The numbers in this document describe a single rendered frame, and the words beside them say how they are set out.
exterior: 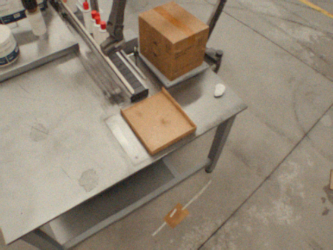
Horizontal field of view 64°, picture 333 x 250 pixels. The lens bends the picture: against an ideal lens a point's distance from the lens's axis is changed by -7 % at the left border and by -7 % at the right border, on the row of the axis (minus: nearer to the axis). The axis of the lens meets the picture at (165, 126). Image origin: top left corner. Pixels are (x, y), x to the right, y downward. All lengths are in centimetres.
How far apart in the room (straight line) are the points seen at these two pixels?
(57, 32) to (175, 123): 99
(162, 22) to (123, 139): 63
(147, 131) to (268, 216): 122
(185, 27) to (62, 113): 77
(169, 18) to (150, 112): 51
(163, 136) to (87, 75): 59
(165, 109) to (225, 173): 97
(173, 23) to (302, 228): 169
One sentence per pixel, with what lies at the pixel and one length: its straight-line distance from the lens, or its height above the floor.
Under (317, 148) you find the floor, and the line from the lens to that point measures 270.
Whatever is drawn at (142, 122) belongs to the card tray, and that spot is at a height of 83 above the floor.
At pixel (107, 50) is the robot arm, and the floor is 108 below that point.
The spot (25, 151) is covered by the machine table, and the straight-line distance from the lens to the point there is 148.
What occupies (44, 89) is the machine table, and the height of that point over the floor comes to 83.
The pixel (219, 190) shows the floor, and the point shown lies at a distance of 221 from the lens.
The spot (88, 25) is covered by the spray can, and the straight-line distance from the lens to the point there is 185.
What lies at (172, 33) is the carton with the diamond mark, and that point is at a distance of 145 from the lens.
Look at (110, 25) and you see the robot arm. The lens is 143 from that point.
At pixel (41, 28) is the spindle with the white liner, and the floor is 95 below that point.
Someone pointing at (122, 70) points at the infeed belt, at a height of 88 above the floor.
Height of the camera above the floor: 201
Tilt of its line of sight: 56 degrees down
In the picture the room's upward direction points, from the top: 4 degrees clockwise
